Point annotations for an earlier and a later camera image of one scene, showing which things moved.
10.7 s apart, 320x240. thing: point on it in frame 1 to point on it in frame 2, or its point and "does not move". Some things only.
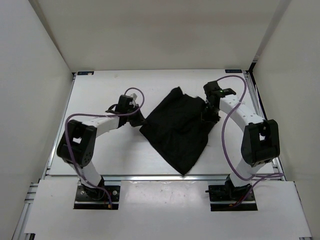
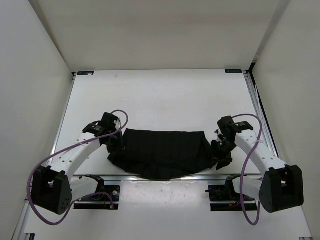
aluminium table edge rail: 162,177 does not move
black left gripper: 139,120 to 119,147
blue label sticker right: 233,71 does not move
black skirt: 176,129 to 166,154
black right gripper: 204,117 to 214,144
